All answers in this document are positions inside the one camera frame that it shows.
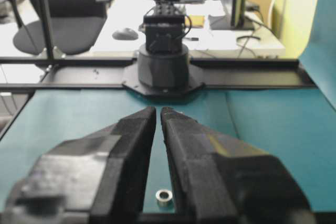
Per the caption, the black aluminium frame rail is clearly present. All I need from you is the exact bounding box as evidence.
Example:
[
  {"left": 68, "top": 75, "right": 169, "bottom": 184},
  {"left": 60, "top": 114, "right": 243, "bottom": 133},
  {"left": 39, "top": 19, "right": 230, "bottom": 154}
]
[{"left": 1, "top": 57, "right": 316, "bottom": 93}]

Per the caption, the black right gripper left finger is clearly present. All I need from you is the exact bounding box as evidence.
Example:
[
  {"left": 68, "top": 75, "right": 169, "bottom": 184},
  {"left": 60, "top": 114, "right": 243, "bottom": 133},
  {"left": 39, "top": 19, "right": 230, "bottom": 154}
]
[{"left": 1, "top": 106, "right": 156, "bottom": 223}]

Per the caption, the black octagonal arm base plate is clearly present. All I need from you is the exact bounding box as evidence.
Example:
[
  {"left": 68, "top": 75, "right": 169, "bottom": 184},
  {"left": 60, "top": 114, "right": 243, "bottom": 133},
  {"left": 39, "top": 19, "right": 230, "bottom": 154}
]
[{"left": 122, "top": 63, "right": 204, "bottom": 97}]

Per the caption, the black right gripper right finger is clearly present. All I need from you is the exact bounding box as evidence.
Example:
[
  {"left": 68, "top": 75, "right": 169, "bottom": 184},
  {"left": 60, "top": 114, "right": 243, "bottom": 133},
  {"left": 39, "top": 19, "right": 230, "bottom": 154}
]
[{"left": 161, "top": 107, "right": 317, "bottom": 223}]

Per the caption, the black vertical frame post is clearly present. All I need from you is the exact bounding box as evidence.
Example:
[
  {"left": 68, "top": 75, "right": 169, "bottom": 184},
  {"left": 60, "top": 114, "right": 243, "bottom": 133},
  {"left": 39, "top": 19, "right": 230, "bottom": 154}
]
[{"left": 38, "top": 0, "right": 65, "bottom": 61}]

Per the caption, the black computer monitor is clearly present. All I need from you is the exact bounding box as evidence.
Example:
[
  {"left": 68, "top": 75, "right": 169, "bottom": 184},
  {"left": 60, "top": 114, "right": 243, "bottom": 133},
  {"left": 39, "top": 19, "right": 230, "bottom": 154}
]
[{"left": 209, "top": 0, "right": 254, "bottom": 30}]

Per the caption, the black office chair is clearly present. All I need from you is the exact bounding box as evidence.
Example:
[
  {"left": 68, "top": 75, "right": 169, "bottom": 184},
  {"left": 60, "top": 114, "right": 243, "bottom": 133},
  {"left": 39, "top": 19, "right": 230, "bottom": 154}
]
[{"left": 13, "top": 0, "right": 112, "bottom": 55}]

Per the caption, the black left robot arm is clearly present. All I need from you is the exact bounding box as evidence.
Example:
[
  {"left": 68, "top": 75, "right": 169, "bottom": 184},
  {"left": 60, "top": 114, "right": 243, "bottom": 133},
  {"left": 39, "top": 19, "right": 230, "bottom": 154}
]
[{"left": 137, "top": 0, "right": 192, "bottom": 90}]

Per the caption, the silver metal washer ring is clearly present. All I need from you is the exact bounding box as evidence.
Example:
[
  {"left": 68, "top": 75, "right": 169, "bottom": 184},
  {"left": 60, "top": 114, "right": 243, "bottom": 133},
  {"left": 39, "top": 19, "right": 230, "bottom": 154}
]
[{"left": 155, "top": 189, "right": 174, "bottom": 205}]

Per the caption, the grey computer mouse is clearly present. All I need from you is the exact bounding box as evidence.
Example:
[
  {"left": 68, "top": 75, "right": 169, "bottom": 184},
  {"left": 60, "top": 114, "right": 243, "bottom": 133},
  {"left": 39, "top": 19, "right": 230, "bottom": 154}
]
[{"left": 112, "top": 28, "right": 139, "bottom": 40}]

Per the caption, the white office desk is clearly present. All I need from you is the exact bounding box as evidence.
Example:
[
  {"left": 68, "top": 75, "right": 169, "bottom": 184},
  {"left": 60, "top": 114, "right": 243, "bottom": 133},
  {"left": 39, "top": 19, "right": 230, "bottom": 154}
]
[{"left": 90, "top": 0, "right": 286, "bottom": 57}]

